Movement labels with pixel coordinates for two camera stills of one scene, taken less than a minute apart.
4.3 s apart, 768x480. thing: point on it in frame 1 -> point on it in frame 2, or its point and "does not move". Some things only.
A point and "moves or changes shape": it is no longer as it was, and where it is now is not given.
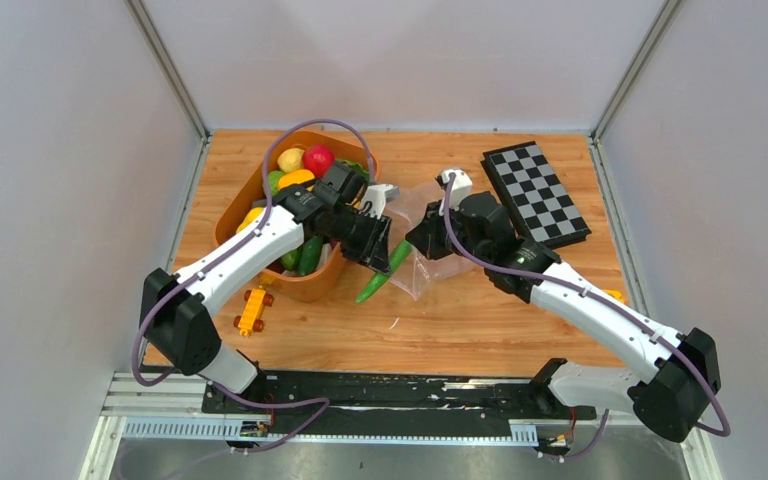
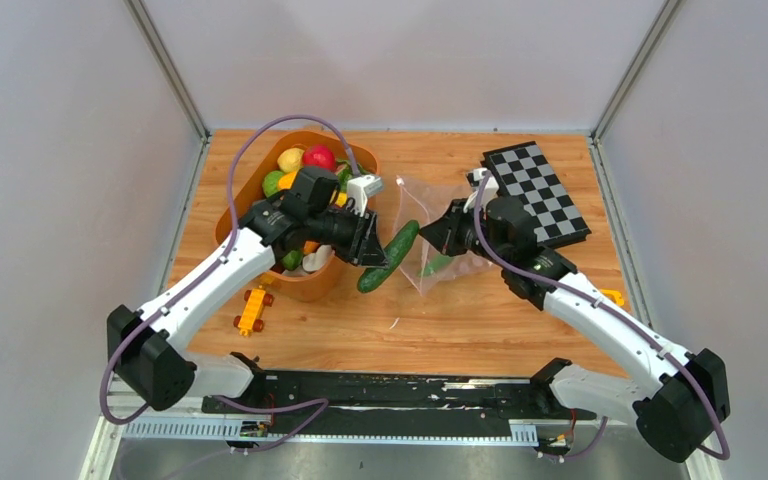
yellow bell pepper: [295, 177] does not move
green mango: [290, 260] does not move
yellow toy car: [252, 313] does not move
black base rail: [308, 402] does not move
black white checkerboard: [538, 203] does not move
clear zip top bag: [407, 211] moves or changes shape
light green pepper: [380, 279] -> [435, 263]
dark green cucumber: [310, 255] -> [399, 245]
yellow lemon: [290, 159] does not move
